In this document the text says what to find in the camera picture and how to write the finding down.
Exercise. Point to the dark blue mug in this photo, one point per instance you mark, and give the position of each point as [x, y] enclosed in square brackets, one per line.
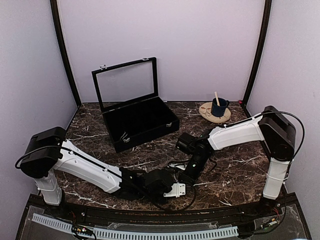
[218, 110]

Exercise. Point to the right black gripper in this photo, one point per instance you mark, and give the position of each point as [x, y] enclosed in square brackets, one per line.
[187, 178]

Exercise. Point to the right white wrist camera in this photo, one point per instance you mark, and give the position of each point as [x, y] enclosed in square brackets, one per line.
[180, 166]

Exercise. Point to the right black frame post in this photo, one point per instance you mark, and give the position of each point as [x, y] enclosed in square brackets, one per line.
[259, 51]

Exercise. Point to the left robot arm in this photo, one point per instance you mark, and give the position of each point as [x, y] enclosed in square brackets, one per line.
[49, 150]

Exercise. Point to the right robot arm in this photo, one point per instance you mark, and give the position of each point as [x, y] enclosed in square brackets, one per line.
[270, 127]

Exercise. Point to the black frame post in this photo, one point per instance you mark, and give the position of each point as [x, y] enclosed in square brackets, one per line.
[259, 51]
[63, 51]

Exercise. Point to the black display case box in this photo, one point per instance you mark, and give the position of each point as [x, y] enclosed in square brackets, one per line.
[128, 96]

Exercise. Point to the wooden stick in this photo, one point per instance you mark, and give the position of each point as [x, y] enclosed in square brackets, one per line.
[217, 98]

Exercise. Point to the white slotted cable duct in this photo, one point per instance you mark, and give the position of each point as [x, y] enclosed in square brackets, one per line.
[138, 232]

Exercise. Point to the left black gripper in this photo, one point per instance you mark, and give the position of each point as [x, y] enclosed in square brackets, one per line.
[164, 201]

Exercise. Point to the small green circuit board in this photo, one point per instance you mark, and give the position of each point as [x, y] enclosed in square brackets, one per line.
[79, 230]

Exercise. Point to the black front rail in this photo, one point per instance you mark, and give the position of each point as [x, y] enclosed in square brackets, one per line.
[90, 215]

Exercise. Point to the left black frame post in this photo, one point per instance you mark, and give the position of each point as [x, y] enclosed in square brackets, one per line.
[63, 51]

